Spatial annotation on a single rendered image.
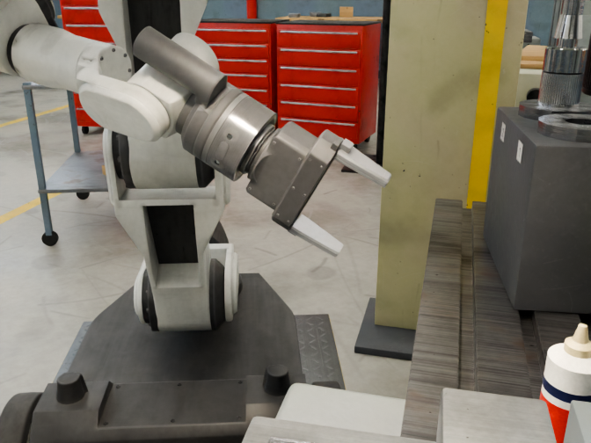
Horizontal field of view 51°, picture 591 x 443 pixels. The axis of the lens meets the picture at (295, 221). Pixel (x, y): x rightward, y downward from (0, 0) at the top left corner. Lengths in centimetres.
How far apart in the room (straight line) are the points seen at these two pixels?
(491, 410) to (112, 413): 84
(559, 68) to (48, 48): 59
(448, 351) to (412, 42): 160
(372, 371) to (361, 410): 157
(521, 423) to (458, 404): 3
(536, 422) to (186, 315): 92
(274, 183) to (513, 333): 29
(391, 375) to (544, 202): 161
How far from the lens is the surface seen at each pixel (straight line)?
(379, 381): 221
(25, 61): 81
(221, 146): 65
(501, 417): 38
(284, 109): 521
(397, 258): 233
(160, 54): 66
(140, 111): 66
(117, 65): 77
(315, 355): 158
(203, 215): 105
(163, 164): 100
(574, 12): 81
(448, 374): 60
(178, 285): 117
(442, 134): 217
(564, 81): 80
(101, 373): 128
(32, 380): 237
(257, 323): 138
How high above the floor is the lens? 126
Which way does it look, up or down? 21 degrees down
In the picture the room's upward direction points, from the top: straight up
